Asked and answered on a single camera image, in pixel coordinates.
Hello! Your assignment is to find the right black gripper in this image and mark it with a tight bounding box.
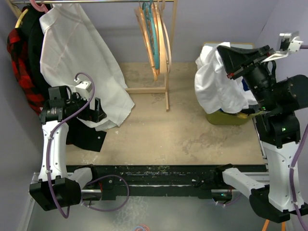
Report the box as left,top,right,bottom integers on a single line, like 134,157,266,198
216,44,276,109

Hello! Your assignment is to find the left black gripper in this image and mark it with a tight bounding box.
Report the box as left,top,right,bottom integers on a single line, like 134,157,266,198
66,92,106,123

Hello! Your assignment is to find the white shirt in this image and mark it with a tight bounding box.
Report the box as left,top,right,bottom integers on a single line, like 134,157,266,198
194,45,257,114
39,4,134,131

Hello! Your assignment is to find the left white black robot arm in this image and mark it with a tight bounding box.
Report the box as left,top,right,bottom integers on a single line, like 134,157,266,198
29,81,106,211

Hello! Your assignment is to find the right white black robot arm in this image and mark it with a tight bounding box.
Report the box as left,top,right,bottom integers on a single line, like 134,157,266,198
214,45,308,223

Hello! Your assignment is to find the hanging black shirt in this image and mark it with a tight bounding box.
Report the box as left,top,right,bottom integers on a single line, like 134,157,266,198
21,6,106,152

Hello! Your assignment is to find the blue shirt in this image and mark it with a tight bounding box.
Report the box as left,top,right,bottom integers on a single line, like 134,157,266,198
242,79,250,91

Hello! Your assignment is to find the wooden hanger rightmost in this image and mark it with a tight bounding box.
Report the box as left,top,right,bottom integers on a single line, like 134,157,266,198
160,0,171,73

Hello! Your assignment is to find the wooden hanger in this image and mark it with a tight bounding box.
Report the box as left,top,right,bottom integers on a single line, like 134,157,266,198
134,6,158,81
160,0,171,73
154,0,167,74

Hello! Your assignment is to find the hanging white shirt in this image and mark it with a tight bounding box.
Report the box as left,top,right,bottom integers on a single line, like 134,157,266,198
39,4,134,131

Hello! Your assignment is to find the wooden hanger middle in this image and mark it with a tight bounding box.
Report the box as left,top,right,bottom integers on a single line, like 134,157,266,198
154,0,167,74

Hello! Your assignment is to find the teal hanger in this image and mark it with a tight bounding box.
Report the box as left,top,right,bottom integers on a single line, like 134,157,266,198
142,0,159,70

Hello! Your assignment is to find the wooden hanger leftmost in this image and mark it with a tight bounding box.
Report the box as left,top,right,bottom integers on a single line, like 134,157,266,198
134,6,158,81

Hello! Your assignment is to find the red black plaid shirt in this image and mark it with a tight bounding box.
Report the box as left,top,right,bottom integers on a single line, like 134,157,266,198
7,28,45,115

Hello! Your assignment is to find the pink hanger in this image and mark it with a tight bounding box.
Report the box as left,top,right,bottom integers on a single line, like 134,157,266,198
29,0,49,13

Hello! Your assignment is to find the yellow hanger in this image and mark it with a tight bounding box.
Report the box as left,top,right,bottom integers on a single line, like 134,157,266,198
15,8,28,28

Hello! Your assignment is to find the orange hanger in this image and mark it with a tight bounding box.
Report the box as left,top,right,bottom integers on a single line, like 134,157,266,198
261,219,286,231

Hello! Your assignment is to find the yellow black cloth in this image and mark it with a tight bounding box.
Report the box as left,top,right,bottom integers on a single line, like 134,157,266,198
236,113,249,119

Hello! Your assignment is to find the olive green laundry basket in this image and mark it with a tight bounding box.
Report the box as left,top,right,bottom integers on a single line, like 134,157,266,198
205,111,254,126

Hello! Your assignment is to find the wooden clothes rack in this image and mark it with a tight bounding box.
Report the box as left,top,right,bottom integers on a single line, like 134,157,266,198
6,0,178,112

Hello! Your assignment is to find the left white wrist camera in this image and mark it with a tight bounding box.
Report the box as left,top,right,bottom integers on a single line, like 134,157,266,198
74,78,93,101

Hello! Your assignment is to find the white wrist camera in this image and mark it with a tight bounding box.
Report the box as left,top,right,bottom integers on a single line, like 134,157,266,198
262,31,303,63
74,78,93,101

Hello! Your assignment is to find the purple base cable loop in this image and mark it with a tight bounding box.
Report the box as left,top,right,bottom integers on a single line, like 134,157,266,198
80,175,130,212

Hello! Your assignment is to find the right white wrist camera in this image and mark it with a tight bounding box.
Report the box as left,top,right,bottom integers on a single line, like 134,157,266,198
262,31,303,63

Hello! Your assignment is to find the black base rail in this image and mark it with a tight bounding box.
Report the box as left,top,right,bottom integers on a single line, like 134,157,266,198
66,165,268,200

